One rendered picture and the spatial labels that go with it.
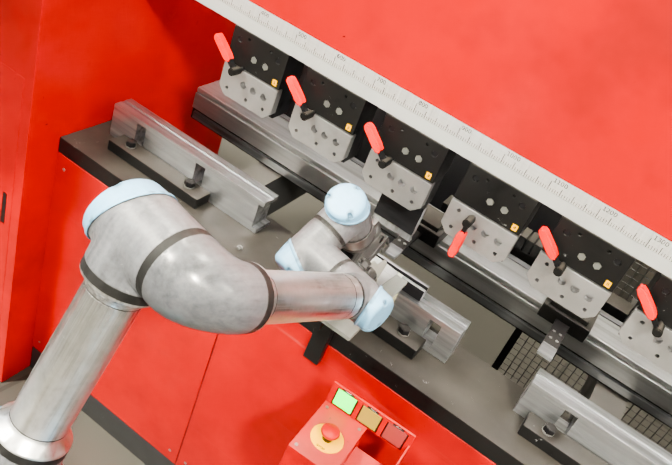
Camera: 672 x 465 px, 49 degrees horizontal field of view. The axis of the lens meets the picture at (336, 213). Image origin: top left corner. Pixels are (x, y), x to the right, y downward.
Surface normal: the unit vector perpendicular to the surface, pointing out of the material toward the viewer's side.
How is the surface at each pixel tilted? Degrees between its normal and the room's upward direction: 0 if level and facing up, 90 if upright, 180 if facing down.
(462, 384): 0
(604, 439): 90
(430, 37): 90
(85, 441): 0
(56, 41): 90
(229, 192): 90
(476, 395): 0
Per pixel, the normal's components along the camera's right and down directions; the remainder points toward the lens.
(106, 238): -0.57, -0.07
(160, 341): -0.51, 0.34
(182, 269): 0.15, -0.23
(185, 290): 0.06, 0.13
